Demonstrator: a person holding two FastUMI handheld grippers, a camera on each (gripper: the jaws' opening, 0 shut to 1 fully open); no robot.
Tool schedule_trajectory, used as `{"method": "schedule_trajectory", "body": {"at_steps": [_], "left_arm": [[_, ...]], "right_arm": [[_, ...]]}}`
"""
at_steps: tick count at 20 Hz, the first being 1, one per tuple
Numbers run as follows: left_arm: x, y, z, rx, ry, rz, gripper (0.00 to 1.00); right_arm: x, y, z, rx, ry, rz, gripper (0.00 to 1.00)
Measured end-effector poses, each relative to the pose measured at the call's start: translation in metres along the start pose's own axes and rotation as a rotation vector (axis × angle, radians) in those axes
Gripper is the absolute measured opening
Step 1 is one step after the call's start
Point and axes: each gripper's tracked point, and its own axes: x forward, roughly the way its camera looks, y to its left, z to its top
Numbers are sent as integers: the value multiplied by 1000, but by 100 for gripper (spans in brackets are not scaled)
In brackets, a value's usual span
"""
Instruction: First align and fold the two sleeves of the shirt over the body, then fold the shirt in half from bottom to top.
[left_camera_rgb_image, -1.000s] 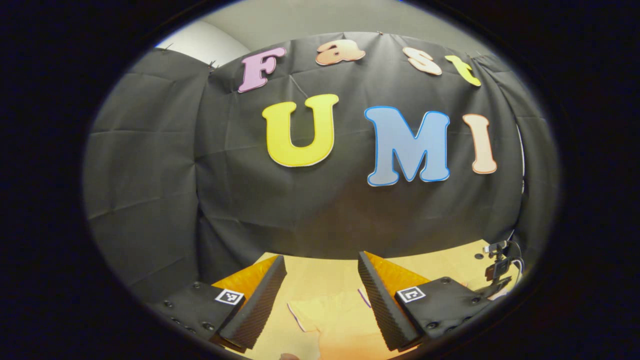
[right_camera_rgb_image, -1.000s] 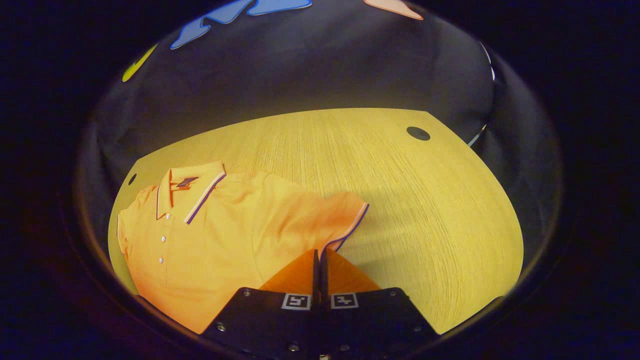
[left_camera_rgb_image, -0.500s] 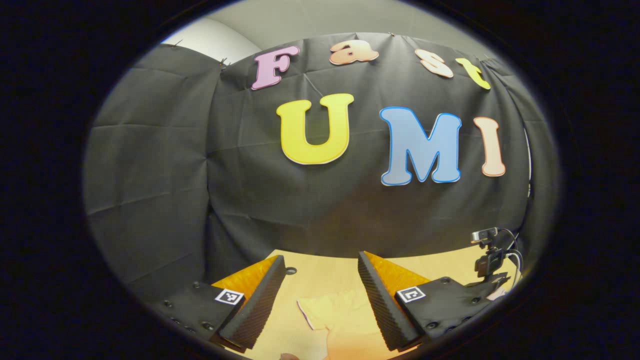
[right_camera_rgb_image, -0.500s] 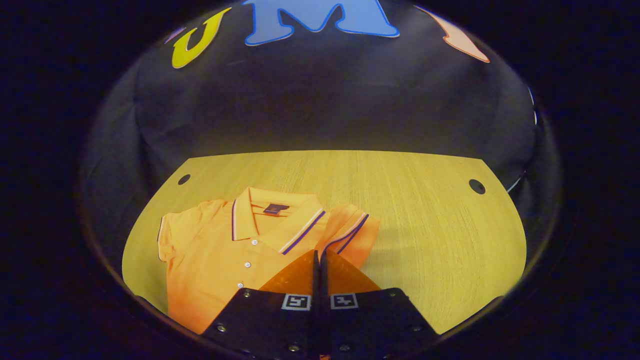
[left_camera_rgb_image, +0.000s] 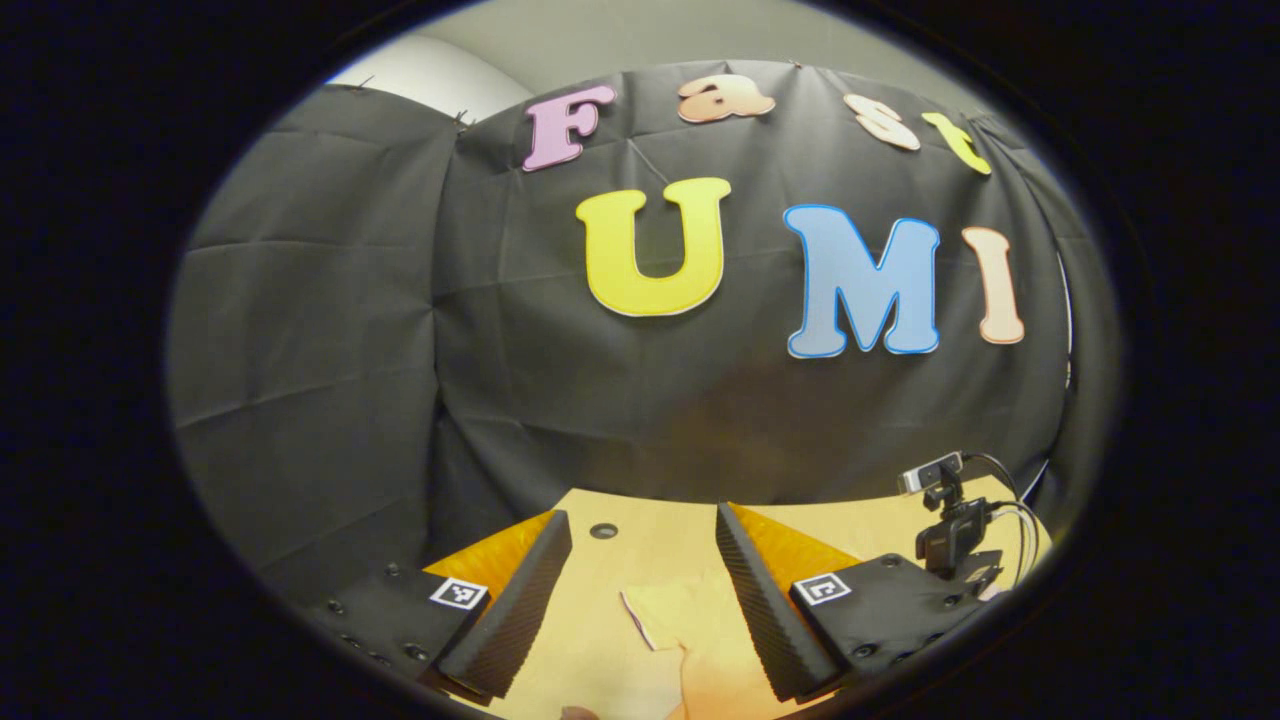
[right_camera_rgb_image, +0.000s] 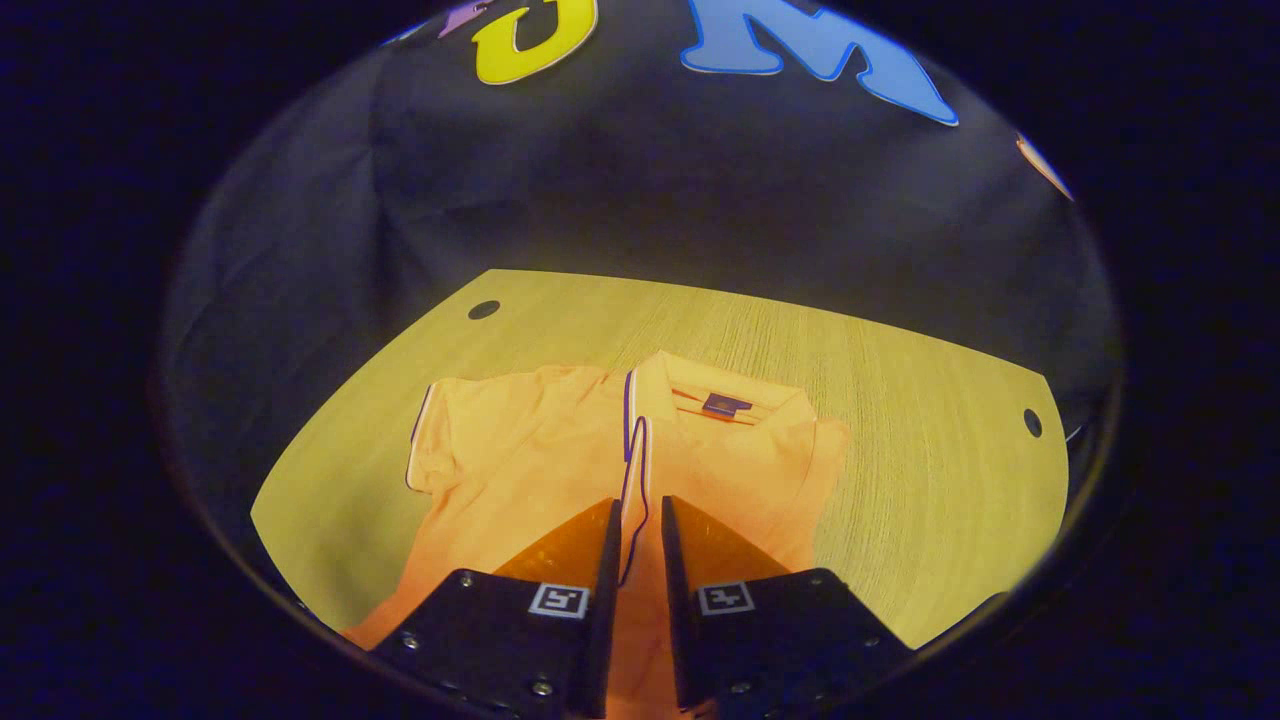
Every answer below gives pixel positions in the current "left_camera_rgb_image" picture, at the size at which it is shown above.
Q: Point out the black backdrop cloth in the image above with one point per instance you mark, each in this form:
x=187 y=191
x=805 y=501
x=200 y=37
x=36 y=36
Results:
x=400 y=380

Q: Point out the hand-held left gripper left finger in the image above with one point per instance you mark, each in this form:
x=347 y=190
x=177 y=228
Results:
x=520 y=610

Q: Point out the pale orange T-shirt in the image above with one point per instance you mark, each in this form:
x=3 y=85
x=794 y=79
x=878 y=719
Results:
x=705 y=630

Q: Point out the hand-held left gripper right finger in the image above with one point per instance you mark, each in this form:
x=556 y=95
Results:
x=760 y=610

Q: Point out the webcam on black stand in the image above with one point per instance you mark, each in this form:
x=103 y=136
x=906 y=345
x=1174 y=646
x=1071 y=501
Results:
x=950 y=535

